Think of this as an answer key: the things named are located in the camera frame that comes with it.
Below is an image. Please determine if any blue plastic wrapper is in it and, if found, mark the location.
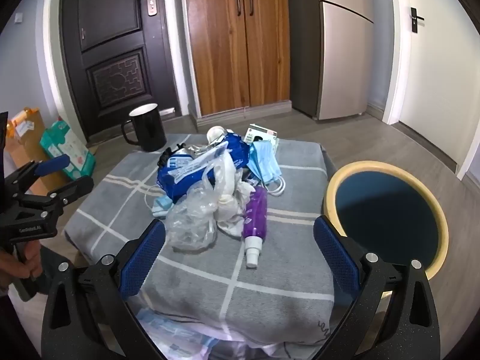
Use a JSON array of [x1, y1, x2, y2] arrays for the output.
[[156, 133, 250, 203]]

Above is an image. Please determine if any wooden cabinet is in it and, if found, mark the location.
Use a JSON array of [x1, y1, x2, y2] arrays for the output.
[[185, 0, 290, 116]]

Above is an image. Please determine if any black mug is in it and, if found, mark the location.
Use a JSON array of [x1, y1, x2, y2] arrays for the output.
[[120, 103, 167, 152]]

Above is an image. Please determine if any clear plastic bag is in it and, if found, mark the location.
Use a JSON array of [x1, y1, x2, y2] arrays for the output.
[[164, 152, 236, 252]]

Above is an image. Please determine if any white green medicine box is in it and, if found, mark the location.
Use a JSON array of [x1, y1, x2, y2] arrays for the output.
[[243, 124, 279, 150]]

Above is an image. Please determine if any dark front door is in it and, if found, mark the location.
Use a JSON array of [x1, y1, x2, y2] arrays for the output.
[[60, 0, 181, 139]]

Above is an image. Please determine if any white tissue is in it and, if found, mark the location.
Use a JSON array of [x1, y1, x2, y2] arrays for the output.
[[214, 168, 255, 239]]

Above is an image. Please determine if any light blue face mask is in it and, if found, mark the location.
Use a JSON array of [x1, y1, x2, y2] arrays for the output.
[[247, 141, 286, 197]]

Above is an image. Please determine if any white interior door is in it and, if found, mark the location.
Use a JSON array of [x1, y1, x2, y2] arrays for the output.
[[400, 0, 479, 165]]

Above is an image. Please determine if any brown cardboard box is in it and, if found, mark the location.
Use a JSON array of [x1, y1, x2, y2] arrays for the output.
[[6, 107, 69, 196]]

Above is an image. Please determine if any yellow blue trash bin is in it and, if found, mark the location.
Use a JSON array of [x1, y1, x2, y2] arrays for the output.
[[323, 161, 449, 280]]

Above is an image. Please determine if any grey plaid cloth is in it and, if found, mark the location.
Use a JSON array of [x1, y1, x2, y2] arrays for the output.
[[65, 140, 335, 358]]

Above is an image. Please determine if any person's left hand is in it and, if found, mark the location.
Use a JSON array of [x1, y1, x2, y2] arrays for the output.
[[0, 240, 43, 290]]

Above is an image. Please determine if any silver refrigerator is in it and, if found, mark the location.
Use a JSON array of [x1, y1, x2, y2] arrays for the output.
[[289, 0, 374, 120]]

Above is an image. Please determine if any green diaper pack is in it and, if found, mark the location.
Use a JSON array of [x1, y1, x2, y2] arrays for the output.
[[40, 119, 96, 180]]

